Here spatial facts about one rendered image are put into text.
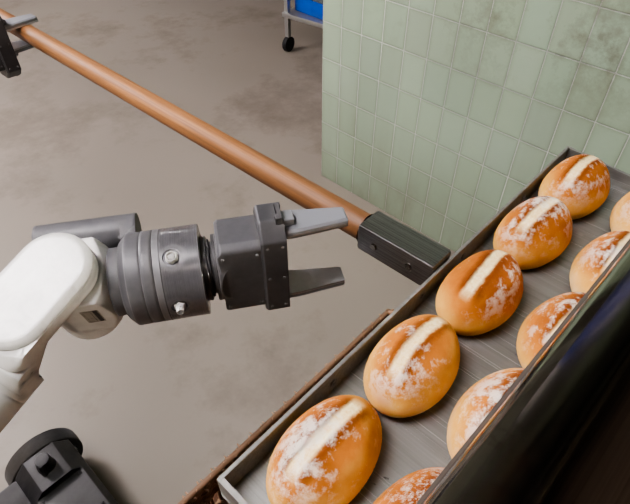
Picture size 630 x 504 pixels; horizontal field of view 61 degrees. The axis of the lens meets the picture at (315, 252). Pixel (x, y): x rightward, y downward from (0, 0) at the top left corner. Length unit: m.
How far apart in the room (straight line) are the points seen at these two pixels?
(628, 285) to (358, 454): 0.23
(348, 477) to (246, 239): 0.22
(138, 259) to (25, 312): 0.10
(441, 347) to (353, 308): 1.62
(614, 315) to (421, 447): 0.27
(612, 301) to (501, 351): 0.31
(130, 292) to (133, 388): 1.45
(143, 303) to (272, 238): 0.13
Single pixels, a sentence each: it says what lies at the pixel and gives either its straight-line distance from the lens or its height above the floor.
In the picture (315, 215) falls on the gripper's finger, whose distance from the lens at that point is 0.50.
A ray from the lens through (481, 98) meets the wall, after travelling 1.94.
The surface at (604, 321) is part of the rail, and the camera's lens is 0.19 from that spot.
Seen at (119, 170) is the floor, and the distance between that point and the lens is 2.86.
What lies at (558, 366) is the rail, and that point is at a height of 1.44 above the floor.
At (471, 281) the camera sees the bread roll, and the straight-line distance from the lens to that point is 0.47.
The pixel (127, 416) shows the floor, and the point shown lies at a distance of 1.88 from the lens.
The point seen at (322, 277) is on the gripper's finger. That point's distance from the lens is 0.56.
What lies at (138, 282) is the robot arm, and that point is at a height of 1.22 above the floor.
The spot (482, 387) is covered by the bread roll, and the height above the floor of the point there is 1.23.
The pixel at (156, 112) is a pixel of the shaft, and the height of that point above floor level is 1.20.
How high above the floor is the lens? 1.57
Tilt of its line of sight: 44 degrees down
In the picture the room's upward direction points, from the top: straight up
